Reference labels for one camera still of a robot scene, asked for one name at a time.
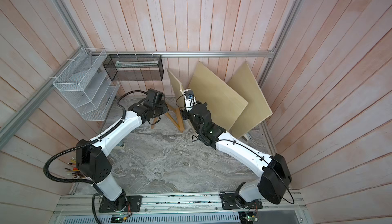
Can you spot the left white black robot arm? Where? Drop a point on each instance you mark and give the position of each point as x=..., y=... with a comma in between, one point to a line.
x=91, y=156

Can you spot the black wire mesh basket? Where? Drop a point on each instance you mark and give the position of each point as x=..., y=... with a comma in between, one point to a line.
x=134, y=67

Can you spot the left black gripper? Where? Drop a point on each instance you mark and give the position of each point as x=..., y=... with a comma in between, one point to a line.
x=165, y=106

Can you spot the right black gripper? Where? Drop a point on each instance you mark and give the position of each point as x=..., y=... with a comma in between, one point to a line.
x=186, y=115

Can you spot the plywood board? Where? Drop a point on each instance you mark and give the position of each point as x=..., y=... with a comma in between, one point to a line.
x=257, y=109
x=177, y=88
x=224, y=104

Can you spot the wooden easel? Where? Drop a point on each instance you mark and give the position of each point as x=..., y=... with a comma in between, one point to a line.
x=178, y=121

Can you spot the pink cup of pencils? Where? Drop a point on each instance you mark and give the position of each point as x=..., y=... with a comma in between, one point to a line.
x=72, y=171

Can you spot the aluminium front rail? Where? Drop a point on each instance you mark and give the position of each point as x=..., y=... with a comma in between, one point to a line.
x=182, y=208

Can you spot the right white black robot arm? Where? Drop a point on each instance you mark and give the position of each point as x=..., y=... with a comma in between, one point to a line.
x=273, y=174

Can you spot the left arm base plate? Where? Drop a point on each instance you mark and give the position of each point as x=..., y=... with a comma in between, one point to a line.
x=130, y=203

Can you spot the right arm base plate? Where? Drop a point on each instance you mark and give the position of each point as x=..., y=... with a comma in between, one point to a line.
x=232, y=201

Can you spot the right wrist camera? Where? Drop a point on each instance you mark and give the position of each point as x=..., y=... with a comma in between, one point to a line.
x=189, y=100

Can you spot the horizontal aluminium wall profile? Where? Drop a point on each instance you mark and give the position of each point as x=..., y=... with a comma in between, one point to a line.
x=198, y=54

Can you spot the white wire mesh shelf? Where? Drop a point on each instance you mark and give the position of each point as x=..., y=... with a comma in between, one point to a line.
x=87, y=88

